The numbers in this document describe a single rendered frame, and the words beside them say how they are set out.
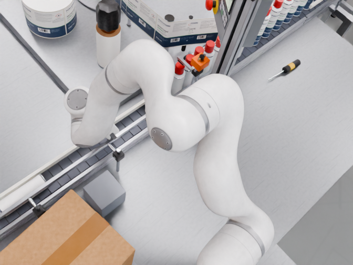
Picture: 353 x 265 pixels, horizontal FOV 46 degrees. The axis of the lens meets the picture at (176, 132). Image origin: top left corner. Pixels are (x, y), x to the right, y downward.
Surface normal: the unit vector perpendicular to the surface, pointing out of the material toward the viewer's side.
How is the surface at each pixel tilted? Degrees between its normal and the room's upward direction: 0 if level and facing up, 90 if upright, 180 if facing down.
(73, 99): 21
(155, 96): 59
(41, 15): 90
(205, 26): 90
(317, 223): 0
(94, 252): 0
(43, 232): 0
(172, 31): 90
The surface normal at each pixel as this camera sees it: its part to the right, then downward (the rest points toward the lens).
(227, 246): -0.07, -0.75
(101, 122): 0.42, 0.50
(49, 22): 0.18, 0.87
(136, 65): -0.59, 0.24
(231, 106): 0.70, 0.22
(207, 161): -0.46, -0.22
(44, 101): 0.14, -0.48
